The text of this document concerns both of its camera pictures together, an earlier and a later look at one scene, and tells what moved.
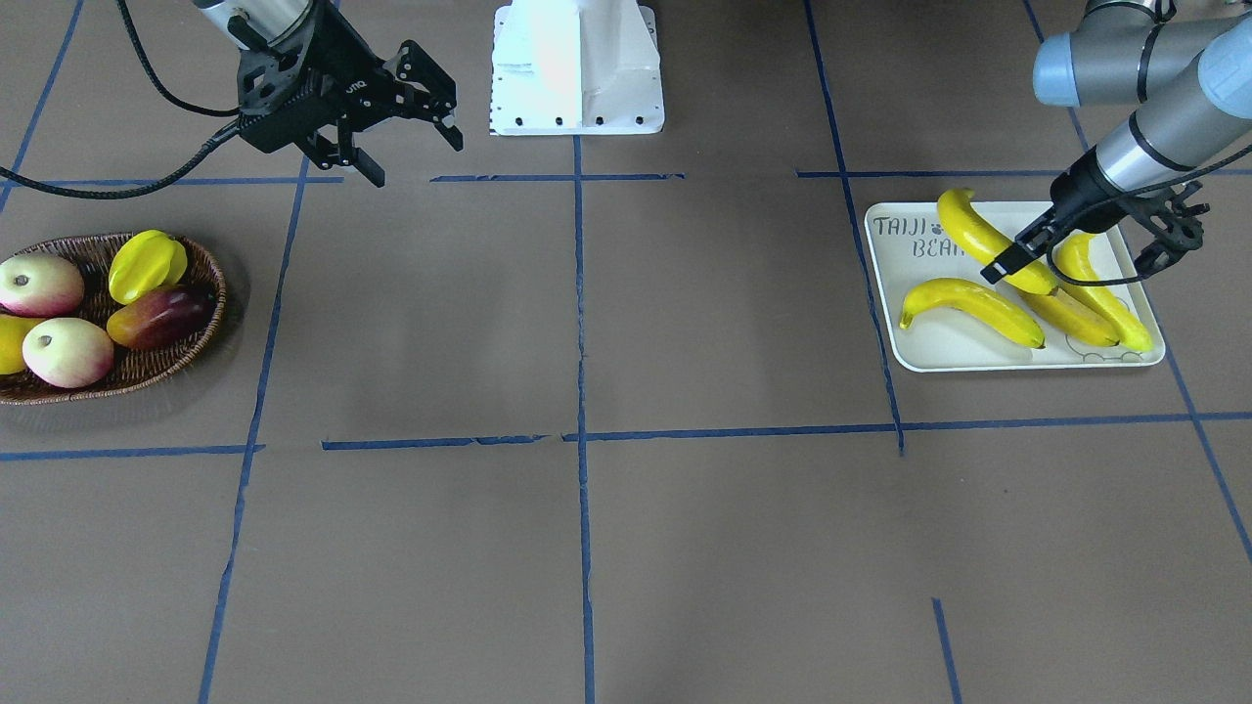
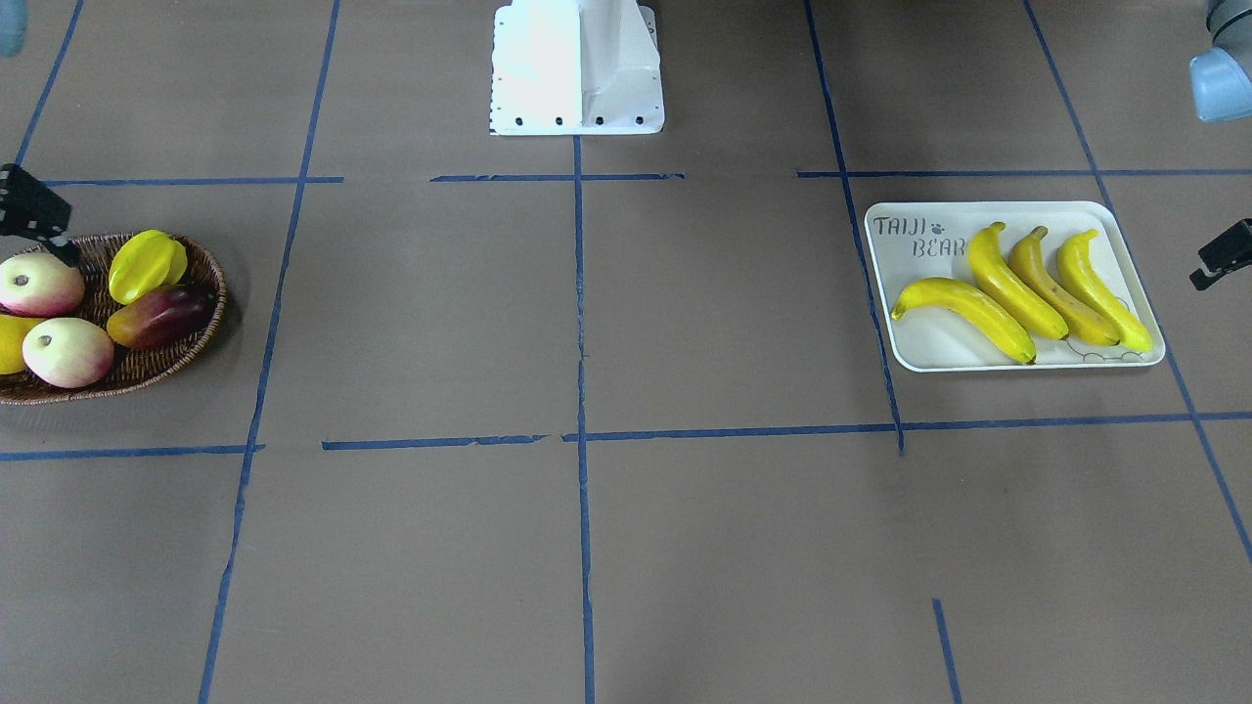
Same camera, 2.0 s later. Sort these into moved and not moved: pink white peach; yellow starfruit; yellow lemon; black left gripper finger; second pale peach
Moved: black left gripper finger
Not moved: second pale peach; yellow starfruit; pink white peach; yellow lemon
